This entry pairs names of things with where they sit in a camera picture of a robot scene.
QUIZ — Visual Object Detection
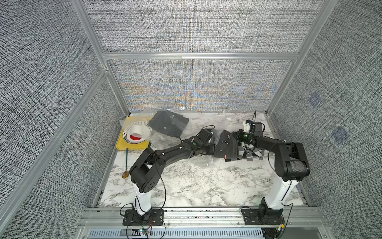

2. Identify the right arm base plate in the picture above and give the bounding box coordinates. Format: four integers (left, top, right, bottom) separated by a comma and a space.
241, 208, 283, 226

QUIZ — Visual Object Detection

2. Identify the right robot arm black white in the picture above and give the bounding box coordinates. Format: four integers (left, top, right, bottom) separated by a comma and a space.
233, 129, 310, 220

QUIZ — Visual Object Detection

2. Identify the white patterned bowl red inside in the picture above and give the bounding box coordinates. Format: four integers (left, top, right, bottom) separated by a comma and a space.
122, 120, 152, 144

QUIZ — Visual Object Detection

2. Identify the front aluminium rail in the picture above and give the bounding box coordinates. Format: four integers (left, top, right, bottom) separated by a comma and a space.
78, 206, 329, 229

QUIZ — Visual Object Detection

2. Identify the yellow plastic tray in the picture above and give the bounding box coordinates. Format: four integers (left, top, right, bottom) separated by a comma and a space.
116, 115, 152, 150

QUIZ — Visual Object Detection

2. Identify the dark grey pinstripe shirt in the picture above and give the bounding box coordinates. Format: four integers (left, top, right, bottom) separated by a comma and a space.
213, 129, 243, 162

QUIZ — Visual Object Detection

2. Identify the clear plastic vacuum bag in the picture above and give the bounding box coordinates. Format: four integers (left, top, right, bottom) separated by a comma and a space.
113, 112, 229, 170

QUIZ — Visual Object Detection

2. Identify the white slotted cable duct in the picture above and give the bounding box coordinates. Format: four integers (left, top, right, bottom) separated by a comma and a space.
86, 228, 264, 239

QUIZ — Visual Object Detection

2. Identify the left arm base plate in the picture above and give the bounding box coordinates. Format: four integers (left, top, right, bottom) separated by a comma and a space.
122, 209, 165, 226

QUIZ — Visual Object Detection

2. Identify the aluminium frame of enclosure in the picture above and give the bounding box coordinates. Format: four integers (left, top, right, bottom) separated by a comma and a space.
0, 0, 382, 210

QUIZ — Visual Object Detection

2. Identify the black white checkered shirt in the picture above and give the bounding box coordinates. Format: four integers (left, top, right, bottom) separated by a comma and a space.
237, 142, 264, 161

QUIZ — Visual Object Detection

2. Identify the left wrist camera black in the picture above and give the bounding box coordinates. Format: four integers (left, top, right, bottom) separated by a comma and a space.
196, 128, 213, 143

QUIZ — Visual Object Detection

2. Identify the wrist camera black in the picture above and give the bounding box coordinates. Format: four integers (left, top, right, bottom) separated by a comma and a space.
252, 122, 266, 135
196, 128, 213, 143

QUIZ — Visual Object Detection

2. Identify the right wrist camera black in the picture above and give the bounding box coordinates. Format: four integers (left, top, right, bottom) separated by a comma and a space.
252, 122, 266, 135

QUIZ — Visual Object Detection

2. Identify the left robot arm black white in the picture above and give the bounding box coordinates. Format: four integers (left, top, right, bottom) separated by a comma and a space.
129, 129, 214, 216

